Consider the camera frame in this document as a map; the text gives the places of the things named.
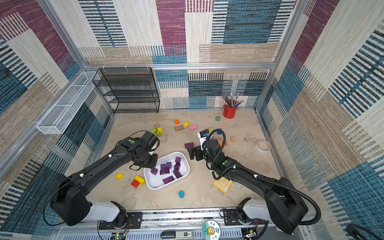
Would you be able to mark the long purple brick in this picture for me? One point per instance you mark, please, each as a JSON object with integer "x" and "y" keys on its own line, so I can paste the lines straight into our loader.
{"x": 168, "y": 180}

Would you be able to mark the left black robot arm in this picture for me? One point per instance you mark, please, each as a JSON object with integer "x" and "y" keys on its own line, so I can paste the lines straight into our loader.
{"x": 69, "y": 194}

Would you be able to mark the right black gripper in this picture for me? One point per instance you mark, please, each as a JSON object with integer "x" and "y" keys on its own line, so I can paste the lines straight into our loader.
{"x": 195, "y": 153}

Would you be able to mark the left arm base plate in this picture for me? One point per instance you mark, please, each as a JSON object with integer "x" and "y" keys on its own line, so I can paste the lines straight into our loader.
{"x": 124, "y": 221}

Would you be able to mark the red pen cup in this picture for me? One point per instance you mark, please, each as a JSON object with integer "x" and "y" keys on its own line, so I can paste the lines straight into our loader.
{"x": 228, "y": 112}

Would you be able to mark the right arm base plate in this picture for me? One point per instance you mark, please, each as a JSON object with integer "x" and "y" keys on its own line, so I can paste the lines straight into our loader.
{"x": 233, "y": 217}

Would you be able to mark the white mesh wall basket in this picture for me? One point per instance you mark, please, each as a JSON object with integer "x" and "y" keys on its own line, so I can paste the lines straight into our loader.
{"x": 58, "y": 118}

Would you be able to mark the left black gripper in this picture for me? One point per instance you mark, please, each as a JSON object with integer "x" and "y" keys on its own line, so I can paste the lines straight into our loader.
{"x": 153, "y": 165}

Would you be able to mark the pink brick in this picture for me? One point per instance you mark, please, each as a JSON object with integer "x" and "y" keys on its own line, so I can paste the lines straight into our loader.
{"x": 193, "y": 127}

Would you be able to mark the yellow cylinder block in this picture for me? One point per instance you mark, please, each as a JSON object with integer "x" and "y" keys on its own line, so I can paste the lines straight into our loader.
{"x": 140, "y": 179}

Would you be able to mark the yellow small cube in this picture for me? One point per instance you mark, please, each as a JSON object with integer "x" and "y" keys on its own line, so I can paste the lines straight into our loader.
{"x": 119, "y": 176}

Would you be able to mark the roll of tape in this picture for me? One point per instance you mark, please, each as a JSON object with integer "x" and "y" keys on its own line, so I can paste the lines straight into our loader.
{"x": 263, "y": 146}

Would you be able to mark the yellow calculator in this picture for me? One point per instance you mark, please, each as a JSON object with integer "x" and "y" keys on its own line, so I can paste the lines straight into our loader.
{"x": 223, "y": 184}

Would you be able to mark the white plastic storage bin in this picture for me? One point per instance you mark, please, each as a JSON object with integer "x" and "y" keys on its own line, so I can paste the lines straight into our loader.
{"x": 155, "y": 182}

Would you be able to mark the black wire shelf rack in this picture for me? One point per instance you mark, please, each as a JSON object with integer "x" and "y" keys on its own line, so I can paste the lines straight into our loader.
{"x": 128, "y": 90}

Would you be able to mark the small purple cube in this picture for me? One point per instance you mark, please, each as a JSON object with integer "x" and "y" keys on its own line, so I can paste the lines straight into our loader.
{"x": 154, "y": 171}

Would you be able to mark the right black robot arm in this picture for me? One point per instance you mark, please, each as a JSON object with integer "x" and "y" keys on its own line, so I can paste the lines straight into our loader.
{"x": 287, "y": 207}

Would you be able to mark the red cube block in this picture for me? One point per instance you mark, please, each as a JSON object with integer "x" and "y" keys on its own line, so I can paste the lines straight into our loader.
{"x": 135, "y": 184}

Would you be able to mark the round green sticker badge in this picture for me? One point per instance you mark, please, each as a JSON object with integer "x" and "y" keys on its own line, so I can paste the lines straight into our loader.
{"x": 211, "y": 230}

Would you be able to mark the blue round block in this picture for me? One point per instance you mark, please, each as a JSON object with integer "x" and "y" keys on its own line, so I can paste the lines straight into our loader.
{"x": 181, "y": 194}

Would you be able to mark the brown wooden brick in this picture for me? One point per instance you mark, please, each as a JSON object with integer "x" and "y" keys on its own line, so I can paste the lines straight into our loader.
{"x": 179, "y": 128}

